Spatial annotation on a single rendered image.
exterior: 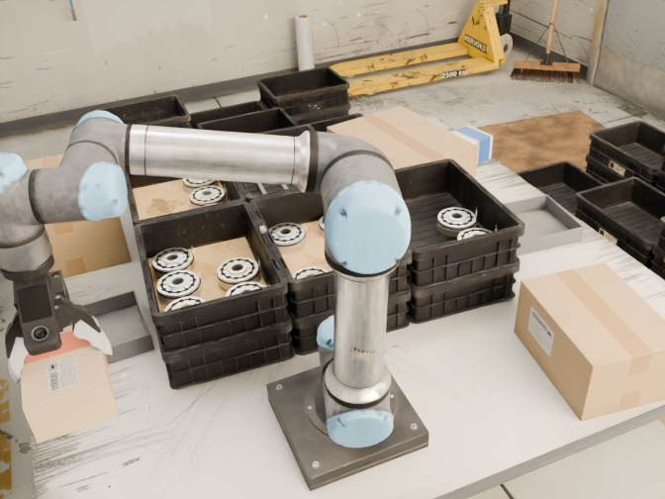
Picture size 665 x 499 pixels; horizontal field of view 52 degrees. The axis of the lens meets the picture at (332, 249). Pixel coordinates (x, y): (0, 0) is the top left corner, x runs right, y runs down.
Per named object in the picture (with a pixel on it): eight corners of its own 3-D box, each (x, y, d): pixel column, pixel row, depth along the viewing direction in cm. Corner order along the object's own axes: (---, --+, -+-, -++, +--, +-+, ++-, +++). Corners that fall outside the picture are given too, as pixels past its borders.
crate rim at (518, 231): (527, 235, 167) (528, 226, 165) (415, 262, 159) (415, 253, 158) (450, 164, 198) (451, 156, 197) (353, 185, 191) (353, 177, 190)
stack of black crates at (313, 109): (332, 143, 388) (328, 65, 362) (353, 165, 364) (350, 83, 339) (264, 158, 376) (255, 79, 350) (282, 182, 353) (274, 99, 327)
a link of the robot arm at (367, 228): (381, 391, 135) (399, 147, 102) (394, 455, 123) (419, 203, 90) (320, 396, 134) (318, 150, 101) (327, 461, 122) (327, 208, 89)
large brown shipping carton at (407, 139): (329, 180, 237) (326, 127, 225) (400, 156, 249) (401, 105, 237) (396, 233, 208) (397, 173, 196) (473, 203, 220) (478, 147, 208)
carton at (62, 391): (119, 417, 106) (107, 382, 102) (37, 444, 102) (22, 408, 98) (105, 352, 118) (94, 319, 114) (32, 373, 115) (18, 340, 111)
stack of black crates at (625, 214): (693, 299, 261) (717, 224, 242) (629, 322, 253) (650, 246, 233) (618, 247, 292) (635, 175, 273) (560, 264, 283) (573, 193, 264)
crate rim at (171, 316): (290, 293, 152) (289, 284, 151) (153, 327, 145) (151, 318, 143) (248, 207, 184) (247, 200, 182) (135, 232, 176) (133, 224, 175)
